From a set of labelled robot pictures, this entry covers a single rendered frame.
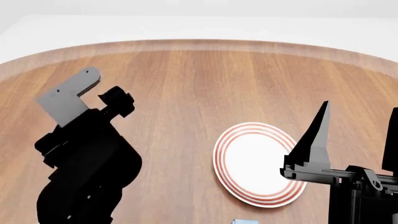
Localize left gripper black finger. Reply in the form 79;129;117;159
98;85;136;123

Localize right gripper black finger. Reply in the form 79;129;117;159
288;100;331;170
381;106;398;172

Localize white plate with red rings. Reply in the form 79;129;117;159
212;121;308;209

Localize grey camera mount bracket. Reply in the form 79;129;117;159
35;67;102;128

